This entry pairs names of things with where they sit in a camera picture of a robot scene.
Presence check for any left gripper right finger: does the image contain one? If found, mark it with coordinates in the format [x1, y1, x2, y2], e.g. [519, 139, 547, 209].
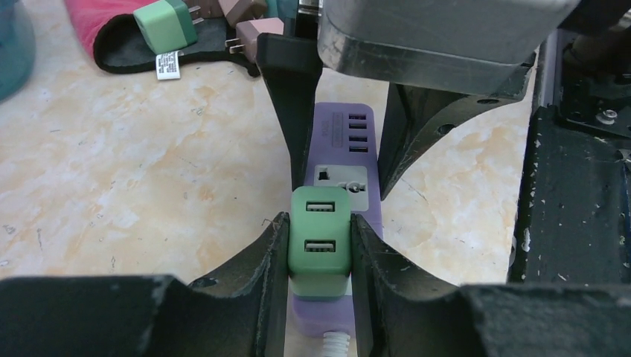
[350, 214, 630, 356]

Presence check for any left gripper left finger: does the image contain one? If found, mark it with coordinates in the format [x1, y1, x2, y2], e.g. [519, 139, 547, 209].
[1, 213, 289, 356]

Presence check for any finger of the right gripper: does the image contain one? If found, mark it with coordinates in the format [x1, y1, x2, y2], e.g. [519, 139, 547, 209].
[256, 33, 323, 190]
[377, 53, 536, 199]

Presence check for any pink plug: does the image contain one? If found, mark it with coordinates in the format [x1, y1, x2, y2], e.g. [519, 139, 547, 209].
[218, 0, 268, 28]
[225, 17, 284, 63]

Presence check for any purple power strip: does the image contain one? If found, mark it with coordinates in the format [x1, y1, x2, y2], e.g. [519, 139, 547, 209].
[289, 103, 383, 338]

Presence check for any teal plug adapter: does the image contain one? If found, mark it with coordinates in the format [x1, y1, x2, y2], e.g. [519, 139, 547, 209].
[265, 0, 298, 21]

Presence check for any red and grey cloth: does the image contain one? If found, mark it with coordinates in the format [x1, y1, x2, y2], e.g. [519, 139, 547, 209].
[65, 0, 260, 78]

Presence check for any teal plastic basin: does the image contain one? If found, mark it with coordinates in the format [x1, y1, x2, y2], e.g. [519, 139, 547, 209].
[1, 0, 36, 101]

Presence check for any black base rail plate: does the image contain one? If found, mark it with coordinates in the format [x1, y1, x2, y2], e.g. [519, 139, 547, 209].
[507, 30, 630, 286]

